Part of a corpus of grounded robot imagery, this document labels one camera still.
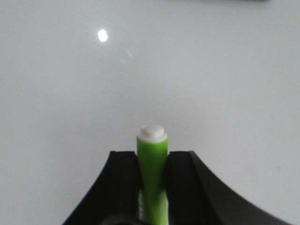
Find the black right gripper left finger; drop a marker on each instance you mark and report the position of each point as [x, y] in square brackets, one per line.
[113, 197]

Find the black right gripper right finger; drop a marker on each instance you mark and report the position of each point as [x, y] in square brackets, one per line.
[257, 190]

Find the green marker pen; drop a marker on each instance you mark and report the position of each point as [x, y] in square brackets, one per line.
[152, 151]

